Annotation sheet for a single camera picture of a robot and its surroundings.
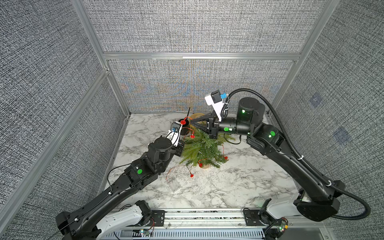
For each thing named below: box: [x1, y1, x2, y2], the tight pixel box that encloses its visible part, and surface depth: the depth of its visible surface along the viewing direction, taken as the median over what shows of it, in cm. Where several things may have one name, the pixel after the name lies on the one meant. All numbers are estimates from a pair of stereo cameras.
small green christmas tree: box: [180, 128, 236, 169], surface depth 71 cm
